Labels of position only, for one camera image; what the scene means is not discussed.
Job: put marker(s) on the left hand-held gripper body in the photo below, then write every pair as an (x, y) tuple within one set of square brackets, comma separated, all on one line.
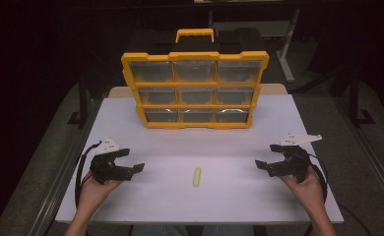
[(101, 165)]

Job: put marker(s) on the person's left hand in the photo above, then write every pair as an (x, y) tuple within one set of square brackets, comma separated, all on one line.
[(93, 193)]

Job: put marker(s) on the person's right hand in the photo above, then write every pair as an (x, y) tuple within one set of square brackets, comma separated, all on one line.
[(306, 193)]

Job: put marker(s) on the small yellow plastic wall plug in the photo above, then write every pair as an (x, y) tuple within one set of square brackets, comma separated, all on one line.
[(197, 177)]

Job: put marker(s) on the clear pull-out plastic drawer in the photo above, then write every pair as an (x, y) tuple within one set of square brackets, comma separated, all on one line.
[(195, 95)]

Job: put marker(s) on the black metal stand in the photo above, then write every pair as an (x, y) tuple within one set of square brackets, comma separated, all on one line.
[(82, 101), (354, 98)]

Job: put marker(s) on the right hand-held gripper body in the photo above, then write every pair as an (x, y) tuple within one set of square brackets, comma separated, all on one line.
[(296, 162)]

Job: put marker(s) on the grid of clear bins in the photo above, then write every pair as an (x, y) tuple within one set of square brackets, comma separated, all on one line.
[(151, 71)]

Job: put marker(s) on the aluminium floor rail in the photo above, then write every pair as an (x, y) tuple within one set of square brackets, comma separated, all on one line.
[(377, 177), (58, 183)]

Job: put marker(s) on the yellow and black organizer cabinet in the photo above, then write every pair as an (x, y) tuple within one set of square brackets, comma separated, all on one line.
[(195, 55)]

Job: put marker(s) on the white metal desk frame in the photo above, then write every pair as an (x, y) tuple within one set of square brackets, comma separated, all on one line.
[(288, 42)]

